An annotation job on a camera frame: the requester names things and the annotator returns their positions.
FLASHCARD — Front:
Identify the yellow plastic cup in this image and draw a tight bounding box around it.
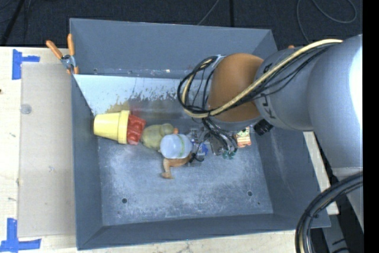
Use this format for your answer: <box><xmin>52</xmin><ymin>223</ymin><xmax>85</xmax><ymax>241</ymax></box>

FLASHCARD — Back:
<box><xmin>93</xmin><ymin>110</ymin><xmax>131</xmax><ymax>145</ymax></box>

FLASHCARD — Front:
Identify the brown toy animal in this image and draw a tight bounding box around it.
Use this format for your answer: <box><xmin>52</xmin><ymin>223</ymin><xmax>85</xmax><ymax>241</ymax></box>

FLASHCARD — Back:
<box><xmin>160</xmin><ymin>153</ymin><xmax>192</xmax><ymax>180</ymax></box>

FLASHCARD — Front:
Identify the orange and green packet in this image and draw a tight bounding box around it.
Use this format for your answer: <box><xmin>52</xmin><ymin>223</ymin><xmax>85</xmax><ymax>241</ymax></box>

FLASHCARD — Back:
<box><xmin>236</xmin><ymin>126</ymin><xmax>252</xmax><ymax>148</ymax></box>

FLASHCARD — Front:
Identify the white plastic bottle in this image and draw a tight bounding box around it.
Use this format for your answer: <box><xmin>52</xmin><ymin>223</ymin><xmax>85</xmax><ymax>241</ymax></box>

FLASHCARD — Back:
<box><xmin>159</xmin><ymin>133</ymin><xmax>194</xmax><ymax>159</ymax></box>

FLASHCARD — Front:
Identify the pale green soft toy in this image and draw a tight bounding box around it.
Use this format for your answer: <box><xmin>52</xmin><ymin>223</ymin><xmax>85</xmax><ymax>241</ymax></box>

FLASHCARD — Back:
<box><xmin>141</xmin><ymin>123</ymin><xmax>176</xmax><ymax>152</ymax></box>

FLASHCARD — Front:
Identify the pale wood board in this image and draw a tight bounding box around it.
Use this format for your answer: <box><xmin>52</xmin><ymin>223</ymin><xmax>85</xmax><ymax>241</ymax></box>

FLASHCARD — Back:
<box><xmin>17</xmin><ymin>63</ymin><xmax>76</xmax><ymax>238</ymax></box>

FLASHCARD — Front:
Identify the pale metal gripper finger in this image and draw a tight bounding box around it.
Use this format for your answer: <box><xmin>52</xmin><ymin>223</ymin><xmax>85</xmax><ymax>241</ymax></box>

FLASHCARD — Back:
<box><xmin>187</xmin><ymin>128</ymin><xmax>201</xmax><ymax>143</ymax></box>
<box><xmin>189</xmin><ymin>151</ymin><xmax>206</xmax><ymax>164</ymax></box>

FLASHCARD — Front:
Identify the grey metal bin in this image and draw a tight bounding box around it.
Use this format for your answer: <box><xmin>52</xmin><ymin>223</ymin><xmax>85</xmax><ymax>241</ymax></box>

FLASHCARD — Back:
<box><xmin>69</xmin><ymin>18</ymin><xmax>332</xmax><ymax>251</ymax></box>

